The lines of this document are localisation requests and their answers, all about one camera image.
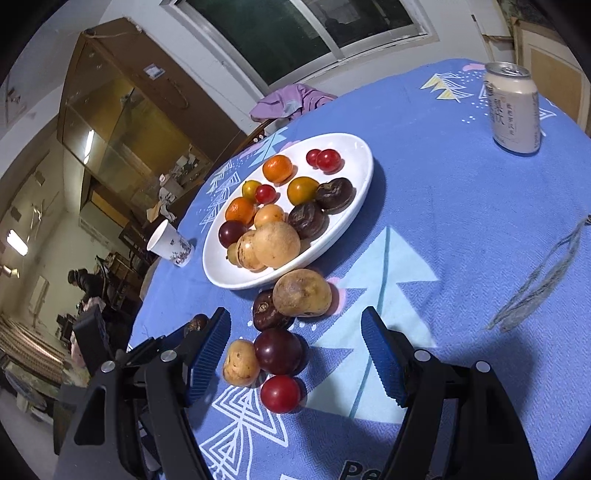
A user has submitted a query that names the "white paper cup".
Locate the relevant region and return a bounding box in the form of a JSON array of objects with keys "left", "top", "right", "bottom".
[{"left": 147, "top": 219, "right": 192, "bottom": 267}]

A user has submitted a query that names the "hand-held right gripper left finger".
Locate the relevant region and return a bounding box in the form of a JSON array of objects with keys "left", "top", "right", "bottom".
[{"left": 53, "top": 307, "right": 232, "bottom": 480}]

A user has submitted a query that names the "red plum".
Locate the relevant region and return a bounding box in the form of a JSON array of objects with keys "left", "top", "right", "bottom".
[{"left": 260, "top": 375, "right": 302, "bottom": 414}]

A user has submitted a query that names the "window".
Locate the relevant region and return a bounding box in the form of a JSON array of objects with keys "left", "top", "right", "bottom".
[{"left": 159, "top": 0, "right": 437, "bottom": 95}]

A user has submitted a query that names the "wooden glass-door cabinet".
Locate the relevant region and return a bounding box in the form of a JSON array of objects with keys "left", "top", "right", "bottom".
[{"left": 56, "top": 17, "right": 250, "bottom": 217}]

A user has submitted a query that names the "white plate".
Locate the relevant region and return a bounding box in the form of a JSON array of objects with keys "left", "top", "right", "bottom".
[{"left": 202, "top": 132, "right": 375, "bottom": 291}]

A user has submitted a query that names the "tan round fruit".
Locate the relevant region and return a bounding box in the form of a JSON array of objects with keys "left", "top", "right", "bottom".
[
  {"left": 252, "top": 222, "right": 301, "bottom": 269},
  {"left": 222, "top": 339, "right": 260, "bottom": 387},
  {"left": 236, "top": 231, "right": 267, "bottom": 272},
  {"left": 272, "top": 269, "right": 333, "bottom": 318}
]

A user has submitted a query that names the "dark purple plum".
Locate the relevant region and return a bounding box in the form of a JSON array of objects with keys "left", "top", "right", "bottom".
[
  {"left": 218, "top": 220, "right": 249, "bottom": 248},
  {"left": 253, "top": 328, "right": 304, "bottom": 376}
]

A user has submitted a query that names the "orange tangerine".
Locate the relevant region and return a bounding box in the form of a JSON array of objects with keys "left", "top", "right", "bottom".
[
  {"left": 225, "top": 197, "right": 256, "bottom": 225},
  {"left": 262, "top": 155, "right": 294, "bottom": 183}
]

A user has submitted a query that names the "yellow-orange round fruit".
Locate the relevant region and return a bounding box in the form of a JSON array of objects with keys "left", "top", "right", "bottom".
[{"left": 287, "top": 176, "right": 320, "bottom": 206}]

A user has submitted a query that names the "cream framed panel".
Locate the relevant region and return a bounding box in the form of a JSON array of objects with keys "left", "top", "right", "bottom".
[{"left": 512, "top": 17, "right": 583, "bottom": 127}]

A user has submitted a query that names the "small dark brown fruit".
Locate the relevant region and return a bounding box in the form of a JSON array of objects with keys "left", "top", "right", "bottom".
[{"left": 184, "top": 314, "right": 209, "bottom": 337}]

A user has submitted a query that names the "clear plastic bag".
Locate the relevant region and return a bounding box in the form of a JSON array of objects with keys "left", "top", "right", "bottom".
[{"left": 487, "top": 215, "right": 591, "bottom": 332}]

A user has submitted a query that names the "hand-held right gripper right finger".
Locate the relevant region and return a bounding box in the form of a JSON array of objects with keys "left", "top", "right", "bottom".
[{"left": 360, "top": 306, "right": 540, "bottom": 480}]

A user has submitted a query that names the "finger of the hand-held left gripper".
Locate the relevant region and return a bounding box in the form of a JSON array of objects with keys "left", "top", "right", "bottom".
[{"left": 126, "top": 332, "right": 186, "bottom": 368}]

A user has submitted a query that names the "purple jacket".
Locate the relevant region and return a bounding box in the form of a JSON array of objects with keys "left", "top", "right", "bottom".
[{"left": 249, "top": 84, "right": 338, "bottom": 123}]

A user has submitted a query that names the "small orange fruit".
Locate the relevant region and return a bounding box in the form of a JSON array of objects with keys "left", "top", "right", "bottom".
[{"left": 254, "top": 204, "right": 286, "bottom": 229}]

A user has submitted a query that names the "white beverage can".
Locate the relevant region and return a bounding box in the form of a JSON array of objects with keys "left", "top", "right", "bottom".
[{"left": 482, "top": 61, "right": 542, "bottom": 155}]

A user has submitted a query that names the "wooden chair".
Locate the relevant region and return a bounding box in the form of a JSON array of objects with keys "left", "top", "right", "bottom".
[{"left": 247, "top": 117, "right": 278, "bottom": 148}]

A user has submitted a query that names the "dark brown passion fruit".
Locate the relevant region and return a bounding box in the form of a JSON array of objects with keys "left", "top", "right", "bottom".
[
  {"left": 315, "top": 178, "right": 355, "bottom": 214},
  {"left": 287, "top": 202, "right": 328, "bottom": 239},
  {"left": 252, "top": 289, "right": 296, "bottom": 332}
]

